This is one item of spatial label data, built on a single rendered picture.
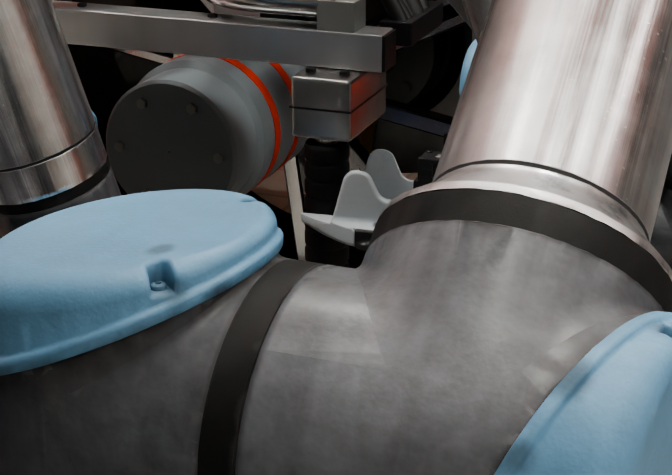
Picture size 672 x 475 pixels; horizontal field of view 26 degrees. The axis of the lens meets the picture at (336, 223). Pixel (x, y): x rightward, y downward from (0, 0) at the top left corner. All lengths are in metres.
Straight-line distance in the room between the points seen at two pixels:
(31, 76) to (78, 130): 0.04
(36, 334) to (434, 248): 0.14
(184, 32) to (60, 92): 0.36
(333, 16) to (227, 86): 0.18
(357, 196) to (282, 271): 0.60
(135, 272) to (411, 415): 0.11
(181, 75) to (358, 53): 0.20
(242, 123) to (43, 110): 0.46
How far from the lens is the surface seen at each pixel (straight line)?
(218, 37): 1.18
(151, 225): 0.54
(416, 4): 1.21
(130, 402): 0.50
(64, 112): 0.84
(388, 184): 1.17
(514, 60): 0.55
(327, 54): 1.15
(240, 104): 1.28
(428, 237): 0.50
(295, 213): 1.53
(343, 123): 1.12
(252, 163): 1.29
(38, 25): 0.83
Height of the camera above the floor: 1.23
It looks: 20 degrees down
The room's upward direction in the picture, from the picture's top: straight up
